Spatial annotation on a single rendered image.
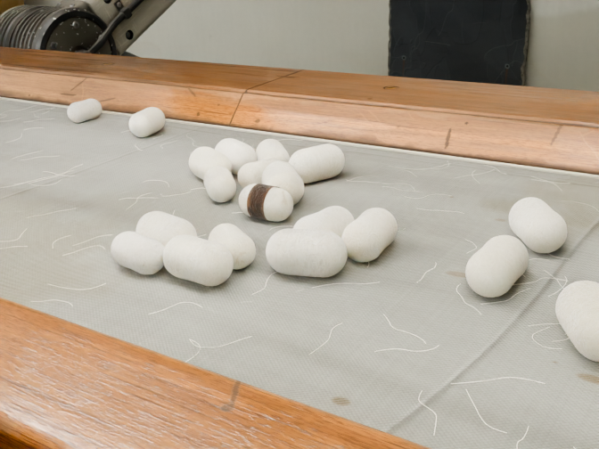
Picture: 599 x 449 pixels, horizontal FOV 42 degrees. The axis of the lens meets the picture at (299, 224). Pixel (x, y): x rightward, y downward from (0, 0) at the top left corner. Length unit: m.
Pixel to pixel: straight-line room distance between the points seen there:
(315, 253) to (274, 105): 0.28
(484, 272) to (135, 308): 0.15
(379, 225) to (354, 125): 0.21
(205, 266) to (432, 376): 0.12
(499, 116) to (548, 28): 1.94
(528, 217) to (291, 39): 2.44
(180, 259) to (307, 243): 0.06
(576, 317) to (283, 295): 0.12
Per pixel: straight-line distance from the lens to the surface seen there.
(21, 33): 1.08
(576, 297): 0.30
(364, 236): 0.36
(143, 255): 0.37
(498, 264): 0.33
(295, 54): 2.79
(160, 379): 0.25
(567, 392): 0.29
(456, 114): 0.54
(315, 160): 0.47
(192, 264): 0.35
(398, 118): 0.55
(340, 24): 2.69
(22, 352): 0.28
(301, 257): 0.35
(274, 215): 0.41
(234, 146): 0.49
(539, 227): 0.37
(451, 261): 0.37
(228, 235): 0.37
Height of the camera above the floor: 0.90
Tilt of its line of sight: 22 degrees down
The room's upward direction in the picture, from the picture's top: 3 degrees counter-clockwise
